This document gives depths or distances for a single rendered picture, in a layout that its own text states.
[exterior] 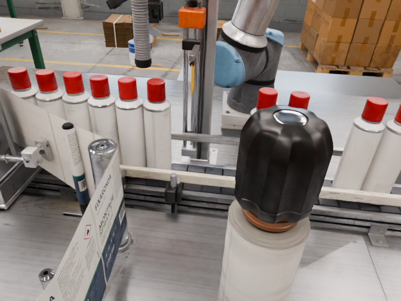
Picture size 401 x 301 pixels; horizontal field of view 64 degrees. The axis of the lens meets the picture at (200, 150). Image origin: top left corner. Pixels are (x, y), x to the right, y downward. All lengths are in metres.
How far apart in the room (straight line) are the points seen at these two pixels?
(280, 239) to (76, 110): 0.45
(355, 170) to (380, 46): 3.55
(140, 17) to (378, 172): 0.52
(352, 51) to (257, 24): 3.32
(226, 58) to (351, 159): 0.36
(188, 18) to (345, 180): 0.41
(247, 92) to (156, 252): 0.57
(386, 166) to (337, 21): 3.31
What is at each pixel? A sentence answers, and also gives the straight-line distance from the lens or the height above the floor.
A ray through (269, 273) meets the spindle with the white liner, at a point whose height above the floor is 1.02.
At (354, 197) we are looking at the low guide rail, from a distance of 0.68.
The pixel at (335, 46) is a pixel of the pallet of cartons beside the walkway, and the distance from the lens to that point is 3.98.
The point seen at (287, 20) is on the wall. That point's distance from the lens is 6.13.
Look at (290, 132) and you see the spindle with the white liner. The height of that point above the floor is 1.18.
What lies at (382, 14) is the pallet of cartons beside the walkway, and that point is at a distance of 4.06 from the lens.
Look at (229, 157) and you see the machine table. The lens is 0.84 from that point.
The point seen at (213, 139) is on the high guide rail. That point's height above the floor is 0.96.
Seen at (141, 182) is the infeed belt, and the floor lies 0.88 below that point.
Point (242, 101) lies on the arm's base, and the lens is 0.96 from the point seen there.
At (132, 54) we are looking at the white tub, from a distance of 1.07.
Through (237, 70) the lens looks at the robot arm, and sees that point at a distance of 0.78.
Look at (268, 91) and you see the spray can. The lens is 0.58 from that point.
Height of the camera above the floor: 1.30
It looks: 34 degrees down
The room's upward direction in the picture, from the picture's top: 3 degrees clockwise
